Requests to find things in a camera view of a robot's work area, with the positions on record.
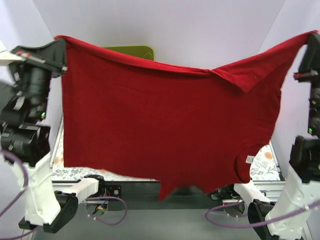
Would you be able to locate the red t shirt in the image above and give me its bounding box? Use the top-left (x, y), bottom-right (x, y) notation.
top-left (57, 32), bottom-right (311, 200)

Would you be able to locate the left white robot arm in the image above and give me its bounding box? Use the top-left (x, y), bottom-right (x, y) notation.
top-left (0, 38), bottom-right (107, 234)

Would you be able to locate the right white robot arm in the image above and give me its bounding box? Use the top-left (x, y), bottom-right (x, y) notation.
top-left (226, 33), bottom-right (320, 240)

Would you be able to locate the olive green plastic bin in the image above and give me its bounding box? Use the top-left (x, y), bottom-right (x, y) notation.
top-left (104, 45), bottom-right (155, 61)

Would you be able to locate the floral table mat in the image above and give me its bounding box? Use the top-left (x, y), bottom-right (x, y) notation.
top-left (50, 119), bottom-right (281, 182)

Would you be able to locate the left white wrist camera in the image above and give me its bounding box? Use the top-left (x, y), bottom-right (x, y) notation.
top-left (0, 41), bottom-right (24, 66)

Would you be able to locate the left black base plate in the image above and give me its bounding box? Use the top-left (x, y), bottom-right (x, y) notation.
top-left (86, 182), bottom-right (122, 200)

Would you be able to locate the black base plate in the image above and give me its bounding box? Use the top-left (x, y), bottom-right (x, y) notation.
top-left (207, 184), bottom-right (240, 200)
top-left (86, 182), bottom-right (122, 200)

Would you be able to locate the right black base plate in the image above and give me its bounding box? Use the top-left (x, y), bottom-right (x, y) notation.
top-left (207, 184), bottom-right (240, 200)

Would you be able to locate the aluminium frame rail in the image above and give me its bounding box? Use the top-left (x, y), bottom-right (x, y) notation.
top-left (19, 114), bottom-right (313, 240)

